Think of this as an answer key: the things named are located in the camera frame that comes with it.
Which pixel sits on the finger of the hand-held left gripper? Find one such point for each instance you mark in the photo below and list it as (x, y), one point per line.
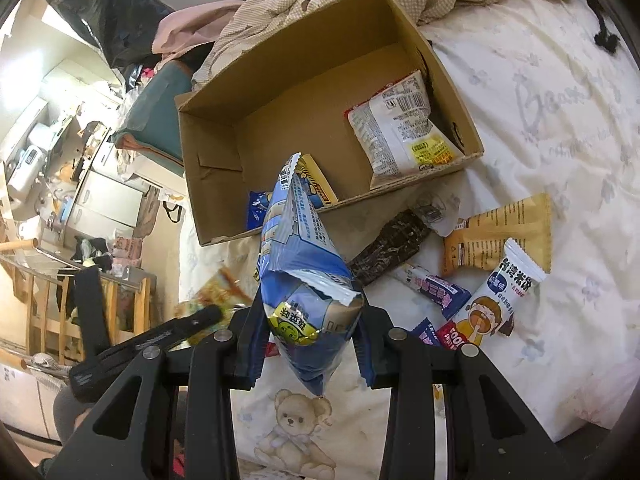
(195, 319)

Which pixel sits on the small blue snack packet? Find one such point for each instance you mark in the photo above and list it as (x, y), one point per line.
(256, 207)

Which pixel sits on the white red rice cracker packet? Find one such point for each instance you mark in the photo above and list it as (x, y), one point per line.
(490, 305)

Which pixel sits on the black tassel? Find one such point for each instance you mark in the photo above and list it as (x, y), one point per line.
(606, 40)

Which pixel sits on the wooden rack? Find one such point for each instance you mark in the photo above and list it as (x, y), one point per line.
(40, 310)

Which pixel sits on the bear print bed sheet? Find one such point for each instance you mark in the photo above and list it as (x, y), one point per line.
(550, 160)

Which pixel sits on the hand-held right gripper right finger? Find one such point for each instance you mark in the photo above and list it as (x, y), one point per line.
(367, 355)

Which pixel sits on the yellow striped snack packet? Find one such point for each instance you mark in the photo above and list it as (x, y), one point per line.
(320, 185)

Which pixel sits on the pink cloth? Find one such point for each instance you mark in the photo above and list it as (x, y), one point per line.
(190, 25)

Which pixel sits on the blue snack bag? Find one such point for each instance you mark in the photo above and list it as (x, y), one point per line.
(300, 240)

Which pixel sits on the black plastic bag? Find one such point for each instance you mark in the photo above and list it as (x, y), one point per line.
(110, 15)

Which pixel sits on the slim white purple snack packet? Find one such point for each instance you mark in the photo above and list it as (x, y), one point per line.
(430, 287)

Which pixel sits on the white appliance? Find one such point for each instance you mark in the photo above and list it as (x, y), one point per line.
(27, 165)

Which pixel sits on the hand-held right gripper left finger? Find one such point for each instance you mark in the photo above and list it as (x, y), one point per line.
(252, 350)

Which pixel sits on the white printed snack packet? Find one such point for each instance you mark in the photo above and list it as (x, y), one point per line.
(395, 130)

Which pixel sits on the teal cushion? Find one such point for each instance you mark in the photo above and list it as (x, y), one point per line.
(155, 105)

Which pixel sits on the person's left forearm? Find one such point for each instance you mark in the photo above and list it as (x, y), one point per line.
(67, 415)

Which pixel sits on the dark chocolate bar clear wrapper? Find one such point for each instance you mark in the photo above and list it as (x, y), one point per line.
(390, 250)

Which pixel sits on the cardboard box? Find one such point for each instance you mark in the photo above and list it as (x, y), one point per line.
(300, 110)

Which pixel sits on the white drawer cabinet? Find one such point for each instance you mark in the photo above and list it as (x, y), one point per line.
(110, 200)

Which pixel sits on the plaid yellow green snack packet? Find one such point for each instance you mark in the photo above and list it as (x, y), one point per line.
(220, 290)

